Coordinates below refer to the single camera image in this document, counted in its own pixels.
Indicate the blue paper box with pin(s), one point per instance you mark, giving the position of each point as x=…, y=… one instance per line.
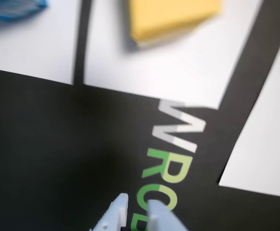
x=15, y=9

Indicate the dark mat with WROB print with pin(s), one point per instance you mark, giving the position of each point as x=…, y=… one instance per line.
x=46, y=144

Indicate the white sheet marked 2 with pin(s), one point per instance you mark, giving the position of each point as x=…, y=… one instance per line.
x=34, y=48

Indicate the white sheet marked 1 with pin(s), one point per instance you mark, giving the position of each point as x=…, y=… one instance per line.
x=166, y=72

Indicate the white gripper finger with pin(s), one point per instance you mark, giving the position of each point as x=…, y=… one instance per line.
x=161, y=219
x=111, y=219

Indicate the white sheet marked HOME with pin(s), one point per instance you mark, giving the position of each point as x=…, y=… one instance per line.
x=267, y=144

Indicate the yellow paper box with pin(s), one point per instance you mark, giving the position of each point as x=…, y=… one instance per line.
x=173, y=16

